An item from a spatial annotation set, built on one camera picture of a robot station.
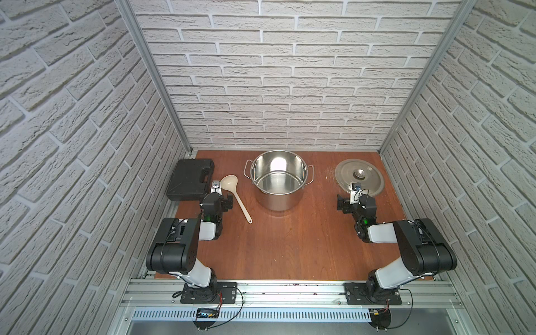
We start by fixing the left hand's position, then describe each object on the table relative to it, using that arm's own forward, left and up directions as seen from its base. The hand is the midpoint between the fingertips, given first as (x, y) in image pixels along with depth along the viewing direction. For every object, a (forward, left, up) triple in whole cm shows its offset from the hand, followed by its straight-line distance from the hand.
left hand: (210, 191), depth 94 cm
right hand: (-1, -66, 0) cm, 66 cm away
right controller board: (-48, -66, -6) cm, 82 cm away
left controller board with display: (-45, -5, -10) cm, 47 cm away
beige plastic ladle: (+7, -7, -4) cm, 11 cm away
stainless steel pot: (+11, -33, -3) cm, 35 cm away
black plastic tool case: (+7, +11, -2) cm, 13 cm away
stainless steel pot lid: (+14, -78, -2) cm, 79 cm away
